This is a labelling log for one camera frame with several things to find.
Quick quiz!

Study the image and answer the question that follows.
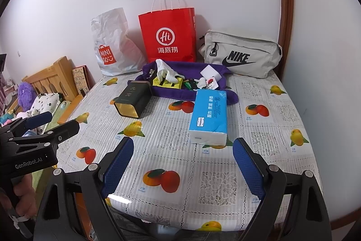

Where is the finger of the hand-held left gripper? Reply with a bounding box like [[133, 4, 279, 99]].
[[8, 119, 80, 149], [0, 111, 53, 140]]

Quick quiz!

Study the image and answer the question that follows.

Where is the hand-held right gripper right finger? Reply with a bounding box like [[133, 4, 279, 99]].
[[233, 137, 332, 241]]

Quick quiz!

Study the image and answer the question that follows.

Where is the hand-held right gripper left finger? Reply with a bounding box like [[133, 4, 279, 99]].
[[35, 136, 134, 241]]

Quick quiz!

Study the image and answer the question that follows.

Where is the purple cloth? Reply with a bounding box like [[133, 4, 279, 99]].
[[135, 60, 240, 104]]

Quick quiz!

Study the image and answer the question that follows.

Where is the yellow armband with black straps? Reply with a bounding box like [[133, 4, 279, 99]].
[[152, 74, 183, 89]]

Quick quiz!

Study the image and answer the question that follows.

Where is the white sponge block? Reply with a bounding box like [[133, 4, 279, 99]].
[[200, 64, 223, 78]]

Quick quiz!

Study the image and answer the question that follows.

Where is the green sachet packet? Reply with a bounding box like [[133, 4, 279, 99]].
[[180, 79, 198, 90]]

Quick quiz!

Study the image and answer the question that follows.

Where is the person's left hand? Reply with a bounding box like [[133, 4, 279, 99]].
[[12, 173, 35, 217]]

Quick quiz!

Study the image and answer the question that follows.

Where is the white dotted pillow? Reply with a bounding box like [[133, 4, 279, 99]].
[[30, 93, 62, 134]]

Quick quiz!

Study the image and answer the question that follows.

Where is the light green bed sheet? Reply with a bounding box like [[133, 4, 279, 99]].
[[30, 101, 74, 203]]

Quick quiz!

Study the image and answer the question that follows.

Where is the purple plush toy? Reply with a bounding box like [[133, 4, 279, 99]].
[[17, 82, 37, 112]]

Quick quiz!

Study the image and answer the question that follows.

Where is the wooden bed headboard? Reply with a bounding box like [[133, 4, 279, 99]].
[[22, 56, 85, 106]]

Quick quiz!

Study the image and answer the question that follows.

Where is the fruit print tablecloth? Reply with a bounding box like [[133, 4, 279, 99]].
[[56, 73, 320, 232]]

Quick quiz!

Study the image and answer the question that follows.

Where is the patterned book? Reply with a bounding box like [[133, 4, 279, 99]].
[[72, 65, 95, 95]]

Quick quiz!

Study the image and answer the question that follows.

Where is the blue tissue pack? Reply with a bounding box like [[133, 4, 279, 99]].
[[188, 89, 227, 147]]

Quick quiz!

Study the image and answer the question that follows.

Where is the dark tin box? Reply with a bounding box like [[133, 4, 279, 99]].
[[113, 80, 153, 119]]

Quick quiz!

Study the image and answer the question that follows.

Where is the white plastic shopping bag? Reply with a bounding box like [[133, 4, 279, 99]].
[[90, 7, 146, 77]]

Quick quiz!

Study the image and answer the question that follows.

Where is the grey waist bag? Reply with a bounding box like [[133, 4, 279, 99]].
[[198, 29, 283, 79]]

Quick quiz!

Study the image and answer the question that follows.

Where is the red paper bag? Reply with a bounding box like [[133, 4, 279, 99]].
[[138, 0, 196, 63]]

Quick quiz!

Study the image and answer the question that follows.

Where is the brown wooden door frame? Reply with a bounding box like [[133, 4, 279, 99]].
[[275, 0, 295, 78]]

